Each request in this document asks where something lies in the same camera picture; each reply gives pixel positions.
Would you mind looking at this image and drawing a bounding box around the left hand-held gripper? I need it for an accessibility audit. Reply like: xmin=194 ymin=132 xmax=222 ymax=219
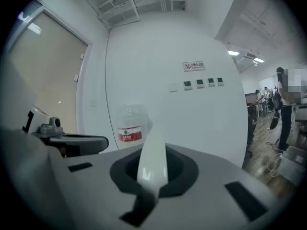
xmin=0 ymin=62 xmax=109 ymax=158

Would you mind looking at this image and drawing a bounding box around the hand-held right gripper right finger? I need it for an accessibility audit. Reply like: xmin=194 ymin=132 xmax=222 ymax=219
xmin=143 ymin=142 xmax=286 ymax=230

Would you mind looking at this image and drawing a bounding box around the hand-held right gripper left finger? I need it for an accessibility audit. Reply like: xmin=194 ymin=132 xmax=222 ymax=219
xmin=0 ymin=127 xmax=145 ymax=230

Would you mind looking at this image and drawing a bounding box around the clear plastic storage box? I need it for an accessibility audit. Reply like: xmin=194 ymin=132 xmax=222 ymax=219
xmin=279 ymin=145 xmax=307 ymax=187

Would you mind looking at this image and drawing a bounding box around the white looped floor cable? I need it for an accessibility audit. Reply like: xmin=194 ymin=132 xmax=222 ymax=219
xmin=265 ymin=141 xmax=285 ymax=178

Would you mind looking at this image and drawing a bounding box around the thin dark wall cable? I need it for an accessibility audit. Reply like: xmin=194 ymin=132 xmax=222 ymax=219
xmin=104 ymin=29 xmax=114 ymax=121

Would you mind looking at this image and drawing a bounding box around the beige door white frame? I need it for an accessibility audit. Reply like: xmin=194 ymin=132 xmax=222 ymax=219
xmin=7 ymin=5 xmax=94 ymax=134

